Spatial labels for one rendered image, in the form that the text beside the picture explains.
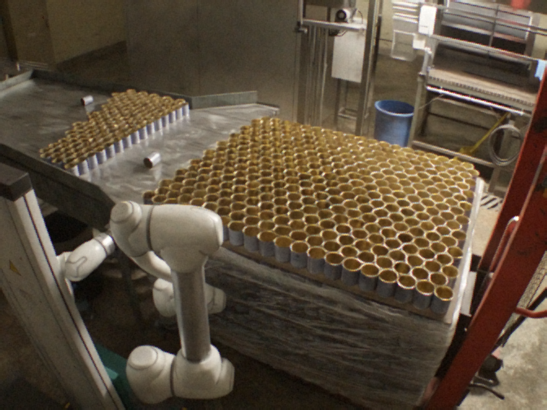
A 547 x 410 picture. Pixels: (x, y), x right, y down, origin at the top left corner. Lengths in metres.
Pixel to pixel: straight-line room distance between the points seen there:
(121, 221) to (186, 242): 0.19
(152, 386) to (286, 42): 3.51
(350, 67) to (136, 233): 3.54
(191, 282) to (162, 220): 0.21
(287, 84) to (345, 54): 0.68
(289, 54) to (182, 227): 3.35
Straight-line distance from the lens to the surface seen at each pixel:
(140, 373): 1.51
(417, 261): 1.61
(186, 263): 1.17
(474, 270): 2.15
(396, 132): 4.58
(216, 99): 3.07
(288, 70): 4.35
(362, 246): 1.64
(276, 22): 4.31
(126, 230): 1.15
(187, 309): 1.29
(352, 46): 4.35
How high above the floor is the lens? 2.21
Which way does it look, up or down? 34 degrees down
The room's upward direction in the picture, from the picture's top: 2 degrees clockwise
